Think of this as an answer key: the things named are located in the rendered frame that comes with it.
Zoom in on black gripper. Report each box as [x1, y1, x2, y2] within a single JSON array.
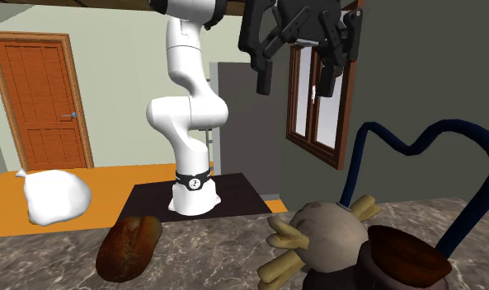
[[237, 0, 364, 99]]

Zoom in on brown framed window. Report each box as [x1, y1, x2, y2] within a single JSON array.
[[285, 0, 366, 171]]

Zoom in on dark robot stand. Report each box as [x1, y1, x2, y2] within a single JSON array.
[[118, 172, 274, 224]]

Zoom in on grey round figure, beige limbs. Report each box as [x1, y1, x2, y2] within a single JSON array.
[[256, 194, 383, 290]]

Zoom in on dark blue curved tube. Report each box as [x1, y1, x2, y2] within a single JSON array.
[[339, 119, 489, 260]]

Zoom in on dark pot with brown lid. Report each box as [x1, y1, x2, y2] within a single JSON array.
[[301, 224, 454, 290]]

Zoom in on orange wooden door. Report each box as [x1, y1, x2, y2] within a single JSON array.
[[0, 30, 95, 172]]

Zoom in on brown bread loaf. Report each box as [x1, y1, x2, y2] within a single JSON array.
[[95, 215, 164, 283]]

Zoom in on white tied bag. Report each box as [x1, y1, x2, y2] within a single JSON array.
[[14, 168, 93, 227]]

